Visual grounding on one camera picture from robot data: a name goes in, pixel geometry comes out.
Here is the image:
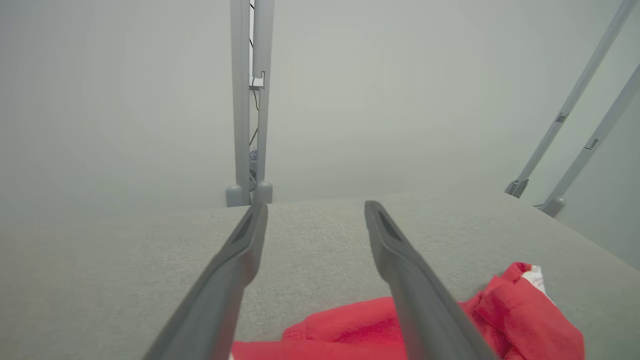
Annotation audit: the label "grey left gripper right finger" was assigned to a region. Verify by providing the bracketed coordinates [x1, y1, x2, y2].
[364, 200, 499, 360]

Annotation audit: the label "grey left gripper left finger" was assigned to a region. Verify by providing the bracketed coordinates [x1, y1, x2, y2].
[143, 202, 269, 360]

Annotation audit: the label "red shorts with white trim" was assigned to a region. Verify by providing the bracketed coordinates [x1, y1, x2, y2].
[230, 261, 586, 360]

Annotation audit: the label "grey metal partition post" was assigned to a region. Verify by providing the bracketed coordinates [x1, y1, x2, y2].
[252, 0, 275, 205]
[225, 0, 252, 208]

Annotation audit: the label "grey metal frame post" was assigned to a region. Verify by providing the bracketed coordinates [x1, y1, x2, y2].
[534, 62, 640, 218]
[505, 0, 639, 199]

